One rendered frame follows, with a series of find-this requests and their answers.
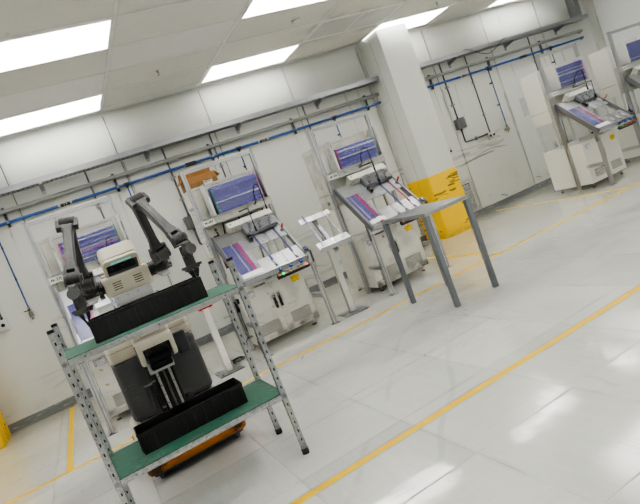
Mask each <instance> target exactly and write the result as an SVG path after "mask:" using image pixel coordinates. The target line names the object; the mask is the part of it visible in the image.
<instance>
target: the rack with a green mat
mask: <svg viewBox="0 0 640 504"><path fill-rule="evenodd" d="M226 262H227V265H228V267H229V270H230V272H231V275H232V277H233V280H234V282H235V285H228V284H223V283H222V281H221V278H220V276H219V273H218V271H217V268H216V266H215V263H214V261H213V260H211V261H209V262H208V265H209V267H210V270H211V272H212V275H213V277H214V279H215V282H216V284H217V286H216V287H214V288H212V289H209V290H207V291H206V292H207V294H208V297H206V298H203V299H201V300H199V301H196V302H194V303H192V304H189V305H187V306H185V307H182V308H180V309H178V310H175V311H173V312H171V313H168V314H166V315H164V316H161V317H159V318H157V319H154V320H152V321H150V322H147V323H145V324H143V325H140V326H138V327H136V328H133V329H131V330H129V331H126V332H124V333H122V334H119V335H117V336H115V337H112V338H110V339H108V340H105V341H103V342H101V343H98V344H97V343H96V341H95V339H94V338H93V339H91V340H89V341H86V342H84V343H82V344H79V345H77V346H75V347H72V348H70V349H68V347H67V345H66V343H65V341H64V338H63V336H62V334H61V332H60V329H59V327H58V325H57V323H54V324H52V325H51V328H52V330H49V331H47V332H46V333H47V335H48V337H49V340H50V342H51V344H52V347H53V349H54V351H55V353H56V356H57V358H58V360H59V362H60V365H61V367H62V369H63V371H64V374H65V376H66V378H67V381H68V383H69V385H70V387H71V390H72V392H73V394H74V396H75V399H76V401H77V403H78V405H79V408H80V410H81V412H82V414H83V417H84V419H85V421H86V424H87V426H88V428H89V430H90V433H91V435H92V437H93V439H94V442H95V444H96V446H97V448H98V451H99V453H100V455H101V458H102V460H103V462H104V464H105V467H106V469H107V471H108V473H109V476H110V478H111V480H112V482H113V485H114V487H115V489H116V491H117V494H118V496H119V498H120V501H121V503H122V504H136V503H135V500H134V498H133V496H132V493H131V491H130V489H129V487H128V484H127V483H128V482H130V481H132V480H134V479H136V478H138V477H139V476H141V475H143V474H145V473H147V472H149V471H151V470H152V469H154V468H156V467H158V466H160V465H162V464H164V463H166V462H167V461H169V460H171V459H173V458H175V457H177V456H179V455H180V454H182V453H184V452H186V451H188V450H190V449H192V448H193V447H195V446H197V445H199V444H201V443H203V442H205V441H206V440H208V439H210V438H212V437H214V436H216V435H218V434H219V433H221V432H223V431H225V430H227V429H229V428H231V427H233V426H234V425H236V424H238V423H240V422H242V421H244V420H246V419H247V418H249V417H251V416H253V415H255V414H257V413H259V412H260V411H262V410H264V409H266V408H267V411H268V413H269V416H270V418H271V421H272V423H273V426H274V428H275V432H276V434H277V435H279V434H281V433H282V432H283V431H282V429H281V427H280V425H279V422H278V420H277V417H276V415H275V412H274V410H273V407H272V405H273V404H275V403H277V402H279V401H281V400H282V402H283V405H284V407H285V410H286V412H287V415H288V417H289V420H290V422H291V425H292V427H293V430H294V432H295V435H296V437H297V440H298V442H299V445H300V447H301V451H302V453H303V455H306V454H308V453H309V452H310V451H309V448H308V446H307V444H306V442H305V439H304V437H303V434H302V432H301V429H300V427H299V424H298V421H297V419H296V416H295V414H294V411H293V409H292V406H291V404H290V401H289V399H288V396H287V394H286V391H285V389H284V386H283V384H282V381H281V379H280V376H279V374H278V371H277V369H276V366H275V364H274V361H273V359H272V356H271V354H270V351H269V349H268V346H267V344H266V341H265V339H264V336H263V334H262V331H261V328H260V326H259V323H258V321H257V318H256V316H255V313H254V311H253V308H252V306H251V303H250V301H249V298H248V296H247V293H246V291H245V288H244V286H243V283H242V281H241V278H240V276H239V273H238V271H237V268H236V266H235V263H234V261H233V258H232V257H229V258H227V259H226ZM237 293H239V295H240V297H241V300H242V302H243V305H244V307H245V310H246V312H247V315H248V317H249V320H250V322H251V325H252V327H253V330H254V332H255V335H256V337H257V340H258V342H259V345H260V347H261V350H262V352H263V355H264V357H265V360H266V362H267V365H268V367H269V370H270V372H271V375H272V377H273V380H274V382H275V385H276V387H275V386H273V385H271V384H269V383H267V382H265V381H263V380H261V378H260V375H259V373H258V370H257V368H256V365H255V363H254V360H253V358H252V355H251V353H250V350H249V348H248V345H247V343H246V340H245V338H244V335H243V333H242V330H241V328H240V325H239V323H238V320H237V318H236V315H235V313H234V310H233V308H232V305H231V303H230V300H229V298H228V297H230V296H232V295H234V294H237ZM220 300H223V302H224V304H225V307H226V309H227V312H228V314H229V317H230V319H231V322H232V324H233V327H234V329H235V332H236V334H237V337H238V339H239V341H240V344H241V346H242V349H243V351H244V354H245V356H246V359H247V361H248V364H249V366H250V369H251V371H252V374H253V376H254V379H255V381H253V382H251V383H249V384H247V385H245V386H243V389H244V391H245V394H246V397H247V399H248V402H247V403H245V404H243V405H241V406H239V407H237V408H235V409H233V410H231V411H229V412H228V413H226V414H224V415H222V416H220V417H218V418H216V419H214V420H212V421H210V422H208V423H207V424H205V425H203V426H201V427H199V428H197V429H195V430H193V431H191V432H189V433H188V434H186V435H184V436H182V437H180V438H178V439H176V440H174V441H172V442H170V443H168V444H167V445H165V446H163V447H161V448H159V449H157V450H155V451H153V452H151V453H149V454H147V455H145V453H143V451H142V449H141V446H140V444H139V442H138V441H136V442H134V443H132V444H130V445H128V446H126V447H124V448H122V449H120V450H118V451H116V452H113V450H112V448H111V446H110V443H109V441H108V439H107V436H106V434H105V432H104V430H103V427H102V425H101V423H100V420H99V418H98V416H97V414H96V411H95V409H94V407H93V404H92V402H91V400H90V398H89V395H88V393H87V391H86V389H85V386H84V384H83V382H82V379H81V377H80V375H79V373H78V370H77V368H76V366H75V364H76V363H78V362H80V361H83V360H85V359H87V358H90V357H92V356H94V355H96V354H99V353H101V352H103V351H106V350H108V349H110V348H112V347H115V346H117V345H119V344H122V343H124V342H126V341H129V340H131V339H133V338H135V337H138V336H140V335H142V334H145V333H147V332H149V331H152V330H154V329H156V328H158V327H161V326H163V325H165V324H168V323H170V322H172V321H175V320H177V319H179V318H181V317H184V316H186V315H188V314H191V313H193V312H195V311H197V310H200V309H202V308H204V307H207V306H209V305H211V304H214V303H216V302H218V301H220Z"/></svg>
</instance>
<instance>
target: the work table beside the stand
mask: <svg viewBox="0 0 640 504"><path fill-rule="evenodd" d="M461 201H463V204H464V207H465V209H466V212H467V215H468V218H469V221H470V224H471V227H472V230H473V232H474V235H475V238H476V241H477V244H478V247H479V250H480V253H481V255H482V258H483V261H484V264H485V267H486V270H487V273H488V276H489V278H490V281H491V284H492V287H494V288H496V287H498V286H499V284H498V281H497V278H496V275H495V272H494V269H493V266H492V263H491V260H490V258H489V255H488V252H487V249H486V246H485V243H484V240H483V237H482V234H481V232H480V229H479V226H478V223H477V220H476V217H475V214H474V211H473V208H472V206H471V203H470V200H469V197H468V195H464V196H459V197H455V198H450V199H446V200H441V201H436V202H432V203H427V204H423V205H419V206H417V207H415V208H412V209H410V210H408V211H405V212H403V213H401V214H398V215H396V216H393V217H391V218H389V219H386V220H384V221H382V225H383V228H384V231H385V233H386V236H387V239H388V242H389V244H390V247H391V250H392V253H393V255H394V258H395V261H396V263H397V266H398V269H399V272H400V274H401V277H402V280H403V283H404V285H405V288H406V291H407V294H408V296H409V299H410V302H411V304H414V303H416V302H417V301H416V298H415V296H414V293H413V290H412V287H411V285H410V282H409V279H408V276H407V274H406V271H405V268H404V265H403V263H402V260H401V257H400V254H399V252H398V249H397V246H396V244H395V241H394V238H393V235H392V233H391V230H390V227H389V223H395V222H400V221H406V220H412V219H417V218H422V221H423V223H424V226H425V229H426V232H427V235H428V237H429V240H430V243H431V246H432V249H433V251H434V254H435V257H436V260H437V263H438V265H439V268H440V271H441V274H442V277H443V279H444V282H445V285H446V286H447V287H448V290H449V293H450V296H451V298H452V301H453V304H454V307H456V308H458V307H460V306H461V303H460V300H459V298H458V295H457V292H456V289H455V286H454V284H453V281H452V278H451V275H450V272H449V270H448V267H447V264H446V261H445V258H444V255H443V253H442V250H441V247H440V244H439V241H438V239H437V236H436V233H435V230H434V227H433V225H432V222H431V219H430V216H429V215H431V214H433V213H436V212H438V211H440V210H443V209H445V208H447V207H450V206H452V205H454V204H456V203H459V202H461Z"/></svg>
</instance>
